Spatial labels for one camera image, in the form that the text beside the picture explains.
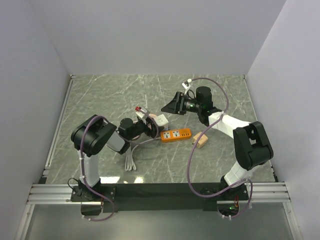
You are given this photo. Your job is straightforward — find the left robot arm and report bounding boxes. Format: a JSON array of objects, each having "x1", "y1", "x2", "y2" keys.
[{"x1": 70, "y1": 112, "x2": 165, "y2": 201}]

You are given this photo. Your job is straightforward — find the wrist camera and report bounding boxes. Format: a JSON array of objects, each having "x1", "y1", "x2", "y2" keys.
[
  {"x1": 182, "y1": 78, "x2": 193, "y2": 95},
  {"x1": 135, "y1": 106, "x2": 150, "y2": 120}
]

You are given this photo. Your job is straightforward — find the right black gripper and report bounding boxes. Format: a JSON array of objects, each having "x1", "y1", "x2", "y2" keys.
[{"x1": 161, "y1": 92, "x2": 202, "y2": 116}]

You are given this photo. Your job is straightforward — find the orange power strip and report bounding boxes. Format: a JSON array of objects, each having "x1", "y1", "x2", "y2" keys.
[{"x1": 160, "y1": 128, "x2": 192, "y2": 143}]

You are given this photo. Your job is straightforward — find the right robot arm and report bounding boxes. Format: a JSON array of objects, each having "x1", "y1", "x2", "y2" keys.
[{"x1": 161, "y1": 86, "x2": 274, "y2": 200}]

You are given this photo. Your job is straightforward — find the pink round power socket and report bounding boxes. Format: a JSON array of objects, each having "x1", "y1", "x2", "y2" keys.
[{"x1": 145, "y1": 113, "x2": 159, "y2": 126}]

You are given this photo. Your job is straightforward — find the white square smart plug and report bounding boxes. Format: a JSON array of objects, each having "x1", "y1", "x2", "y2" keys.
[{"x1": 153, "y1": 114, "x2": 169, "y2": 129}]

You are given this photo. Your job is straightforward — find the aluminium rail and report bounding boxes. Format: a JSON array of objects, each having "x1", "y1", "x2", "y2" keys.
[{"x1": 27, "y1": 182, "x2": 76, "y2": 205}]

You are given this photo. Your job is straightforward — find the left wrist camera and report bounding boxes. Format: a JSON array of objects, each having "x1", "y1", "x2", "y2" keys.
[{"x1": 135, "y1": 106, "x2": 150, "y2": 120}]

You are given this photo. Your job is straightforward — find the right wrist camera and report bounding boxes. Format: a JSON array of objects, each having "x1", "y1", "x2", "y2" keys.
[{"x1": 182, "y1": 78, "x2": 193, "y2": 95}]

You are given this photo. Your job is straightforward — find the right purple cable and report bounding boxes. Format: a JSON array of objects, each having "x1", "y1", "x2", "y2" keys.
[{"x1": 187, "y1": 76, "x2": 254, "y2": 220}]

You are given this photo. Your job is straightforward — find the black base bar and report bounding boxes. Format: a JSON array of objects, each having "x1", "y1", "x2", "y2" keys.
[{"x1": 70, "y1": 183, "x2": 249, "y2": 216}]

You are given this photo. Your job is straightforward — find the white power strip cable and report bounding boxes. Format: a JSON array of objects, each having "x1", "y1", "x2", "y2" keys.
[{"x1": 124, "y1": 136, "x2": 162, "y2": 172}]

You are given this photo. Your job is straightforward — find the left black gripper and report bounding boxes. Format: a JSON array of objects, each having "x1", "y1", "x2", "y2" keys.
[{"x1": 127, "y1": 116, "x2": 165, "y2": 141}]

